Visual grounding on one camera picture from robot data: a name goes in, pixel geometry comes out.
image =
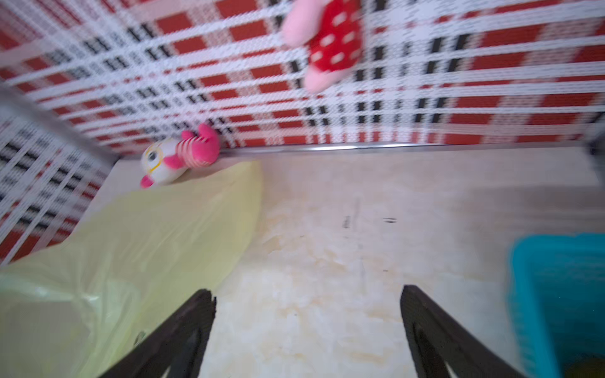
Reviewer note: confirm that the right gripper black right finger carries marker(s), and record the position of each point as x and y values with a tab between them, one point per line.
440	346

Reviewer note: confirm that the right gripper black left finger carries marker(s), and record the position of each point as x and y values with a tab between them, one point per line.
177	347

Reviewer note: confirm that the yellow-green plastic bag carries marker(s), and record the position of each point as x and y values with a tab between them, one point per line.
77	308

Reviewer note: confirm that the teal plastic basket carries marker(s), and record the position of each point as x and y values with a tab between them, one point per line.
556	301

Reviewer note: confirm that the white pink plush bird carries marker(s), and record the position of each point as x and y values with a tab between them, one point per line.
166	161

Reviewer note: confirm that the pink hanging plush toy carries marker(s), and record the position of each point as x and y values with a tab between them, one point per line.
332	32

